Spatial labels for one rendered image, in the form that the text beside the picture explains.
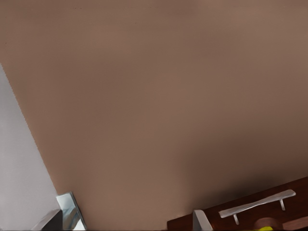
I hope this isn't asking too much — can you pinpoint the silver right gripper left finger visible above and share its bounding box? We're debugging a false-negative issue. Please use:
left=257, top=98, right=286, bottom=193
left=55, top=191, right=87, bottom=231

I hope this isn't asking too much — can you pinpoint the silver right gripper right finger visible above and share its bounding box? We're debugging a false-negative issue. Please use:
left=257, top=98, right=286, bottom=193
left=193, top=209, right=213, bottom=231

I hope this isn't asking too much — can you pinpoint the dark brown wooden cabinet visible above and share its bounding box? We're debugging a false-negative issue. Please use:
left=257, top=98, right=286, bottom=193
left=167, top=176, right=308, bottom=231

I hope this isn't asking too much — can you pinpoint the brown round object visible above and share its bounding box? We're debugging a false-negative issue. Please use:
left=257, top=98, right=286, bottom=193
left=254, top=216, right=282, bottom=231

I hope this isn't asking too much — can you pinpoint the silver bar handle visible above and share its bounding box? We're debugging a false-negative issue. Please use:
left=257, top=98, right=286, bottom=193
left=218, top=189, right=297, bottom=226

